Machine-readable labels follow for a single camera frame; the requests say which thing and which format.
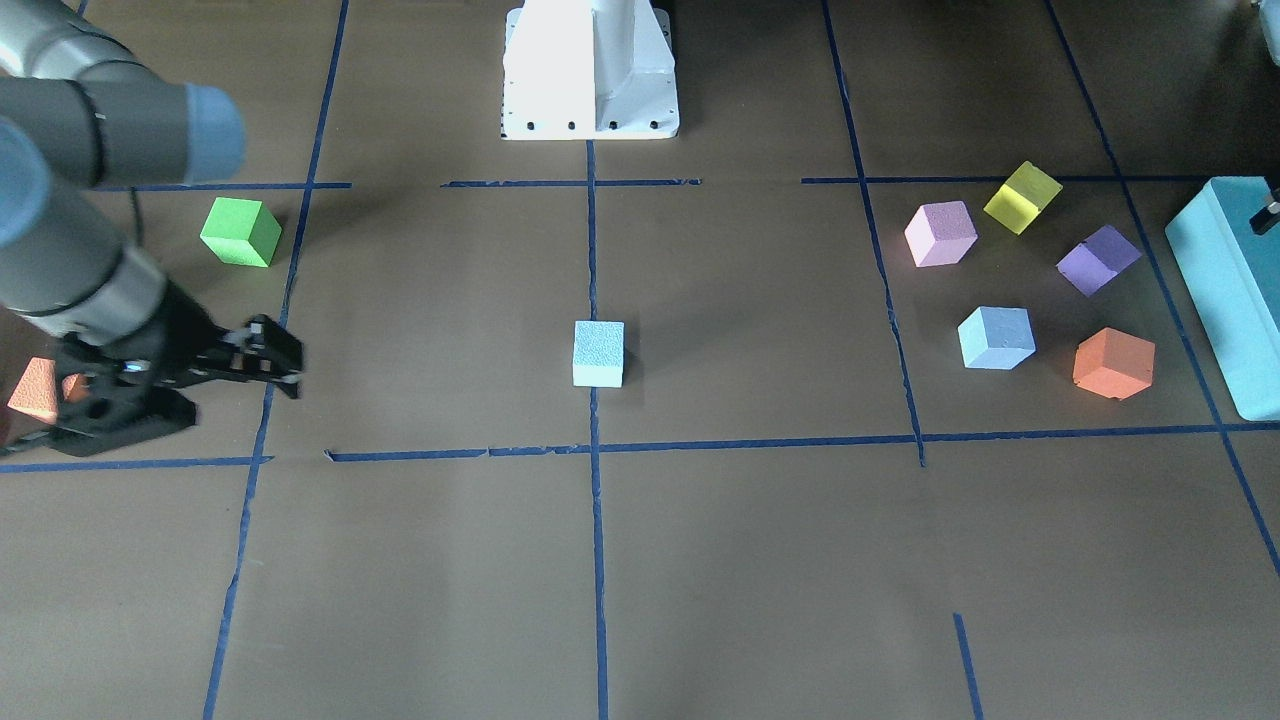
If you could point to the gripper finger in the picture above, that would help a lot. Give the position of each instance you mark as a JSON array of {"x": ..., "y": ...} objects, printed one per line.
[
  {"x": 287, "y": 382},
  {"x": 262, "y": 345},
  {"x": 1266, "y": 219}
]

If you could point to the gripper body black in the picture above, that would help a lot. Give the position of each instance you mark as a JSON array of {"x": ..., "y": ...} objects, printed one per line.
[{"x": 180, "y": 322}]

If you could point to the light blue block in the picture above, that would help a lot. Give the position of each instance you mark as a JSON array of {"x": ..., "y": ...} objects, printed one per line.
[
  {"x": 598, "y": 354},
  {"x": 997, "y": 338}
]

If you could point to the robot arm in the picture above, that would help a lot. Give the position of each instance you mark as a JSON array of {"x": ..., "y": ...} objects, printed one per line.
[{"x": 81, "y": 112}]

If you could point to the teal bin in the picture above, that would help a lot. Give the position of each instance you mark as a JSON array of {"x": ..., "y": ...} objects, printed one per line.
[{"x": 1231, "y": 274}]

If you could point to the green block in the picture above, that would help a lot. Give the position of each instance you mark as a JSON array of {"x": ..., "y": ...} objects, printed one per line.
[{"x": 241, "y": 232}]

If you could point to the orange block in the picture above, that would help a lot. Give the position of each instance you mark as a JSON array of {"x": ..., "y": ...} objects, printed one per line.
[
  {"x": 38, "y": 394},
  {"x": 1114, "y": 364}
]

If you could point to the purple block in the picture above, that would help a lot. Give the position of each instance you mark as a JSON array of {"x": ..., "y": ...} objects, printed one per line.
[{"x": 1097, "y": 260}]

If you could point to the yellow block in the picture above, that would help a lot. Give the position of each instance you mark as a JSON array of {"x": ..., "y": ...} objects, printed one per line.
[{"x": 1022, "y": 197}]

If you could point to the pink block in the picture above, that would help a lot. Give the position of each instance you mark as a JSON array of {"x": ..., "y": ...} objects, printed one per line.
[{"x": 940, "y": 233}]

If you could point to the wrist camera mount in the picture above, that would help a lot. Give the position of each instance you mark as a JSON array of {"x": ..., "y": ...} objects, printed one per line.
[{"x": 103, "y": 414}]

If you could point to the white pedestal column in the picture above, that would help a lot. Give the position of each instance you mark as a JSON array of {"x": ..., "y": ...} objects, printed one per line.
[{"x": 587, "y": 71}]

